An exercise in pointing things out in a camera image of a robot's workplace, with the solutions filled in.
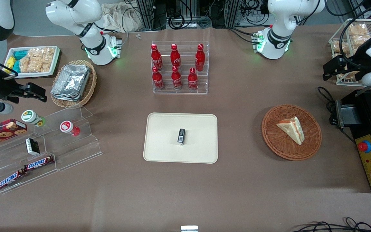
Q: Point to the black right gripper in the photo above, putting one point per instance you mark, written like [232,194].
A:
[4,90]

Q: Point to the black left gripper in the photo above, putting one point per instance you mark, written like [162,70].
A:
[355,63]

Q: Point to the triangle sandwich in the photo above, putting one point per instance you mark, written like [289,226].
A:
[292,129]

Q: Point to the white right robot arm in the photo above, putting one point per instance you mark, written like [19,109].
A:
[89,35]

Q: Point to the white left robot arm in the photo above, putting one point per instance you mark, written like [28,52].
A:
[279,19]

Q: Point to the white rectangular snack tray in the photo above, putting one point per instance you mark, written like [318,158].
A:
[56,61]

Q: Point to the oval brown wicker basket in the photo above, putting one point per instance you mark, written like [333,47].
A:
[90,87]

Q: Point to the round brown wicker basket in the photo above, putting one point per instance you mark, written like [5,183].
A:
[275,141]

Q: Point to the cream plastic serving tray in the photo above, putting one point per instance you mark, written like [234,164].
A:
[163,138]

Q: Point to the green lid cup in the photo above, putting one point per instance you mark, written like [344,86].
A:
[31,117]

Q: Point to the clear bag of fried snacks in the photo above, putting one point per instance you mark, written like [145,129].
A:
[359,32]
[339,47]

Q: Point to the teal snack packet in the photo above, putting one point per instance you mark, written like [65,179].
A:
[16,66]
[20,54]

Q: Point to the clear bag of rice crackers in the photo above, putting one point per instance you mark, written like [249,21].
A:
[37,59]

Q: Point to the stacked aluminium foil containers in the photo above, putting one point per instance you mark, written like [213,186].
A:
[71,82]

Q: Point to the yellow snack packet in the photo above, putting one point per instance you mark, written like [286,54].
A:
[9,62]

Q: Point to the red lid cup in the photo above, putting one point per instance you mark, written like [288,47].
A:
[68,127]

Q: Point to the black sealing machine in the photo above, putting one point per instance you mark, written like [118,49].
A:
[362,109]

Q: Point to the red cookie box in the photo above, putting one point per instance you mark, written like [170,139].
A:
[2,132]

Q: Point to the small black white box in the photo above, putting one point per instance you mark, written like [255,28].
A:
[32,146]

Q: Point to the clear acrylic stepped shelf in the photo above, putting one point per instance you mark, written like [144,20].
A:
[72,151]

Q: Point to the brown Snickers bar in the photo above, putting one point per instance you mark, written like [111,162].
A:
[39,163]
[10,179]

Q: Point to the red emergency stop button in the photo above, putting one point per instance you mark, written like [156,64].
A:
[364,146]

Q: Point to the beige cloth bag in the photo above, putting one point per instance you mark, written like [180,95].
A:
[121,17]

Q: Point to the red cola bottle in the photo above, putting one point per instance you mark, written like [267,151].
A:
[157,80]
[192,80]
[156,58]
[175,58]
[200,59]
[176,80]

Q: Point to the clear acrylic bottle rack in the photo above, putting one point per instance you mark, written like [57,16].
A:
[185,90]

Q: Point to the small black barcode box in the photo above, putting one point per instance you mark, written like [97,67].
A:
[181,137]

